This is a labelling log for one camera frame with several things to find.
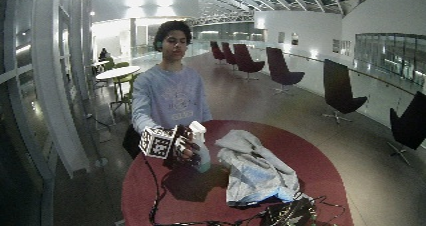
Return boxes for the green chair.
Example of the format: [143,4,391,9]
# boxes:
[110,61,138,114]

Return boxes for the white marker cube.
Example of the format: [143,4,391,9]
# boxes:
[139,126,176,160]

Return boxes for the black electronics board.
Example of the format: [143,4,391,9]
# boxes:
[262,199,320,226]

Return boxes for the grey cloth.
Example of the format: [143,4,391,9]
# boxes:
[215,129,304,207]

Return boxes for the white round table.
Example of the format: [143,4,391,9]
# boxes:
[95,65,143,102]

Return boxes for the dark red swivel chair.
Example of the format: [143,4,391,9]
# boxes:
[232,43,267,81]
[210,40,227,66]
[266,46,307,96]
[222,41,239,70]
[387,91,426,167]
[321,58,369,125]

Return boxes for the the person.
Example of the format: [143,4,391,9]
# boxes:
[131,20,214,136]

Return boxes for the black cable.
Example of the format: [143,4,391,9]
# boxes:
[143,154,268,226]

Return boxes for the white structural column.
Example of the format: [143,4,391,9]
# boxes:
[31,0,92,180]

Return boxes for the clear spray bottle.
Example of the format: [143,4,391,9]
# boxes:
[188,120,214,174]

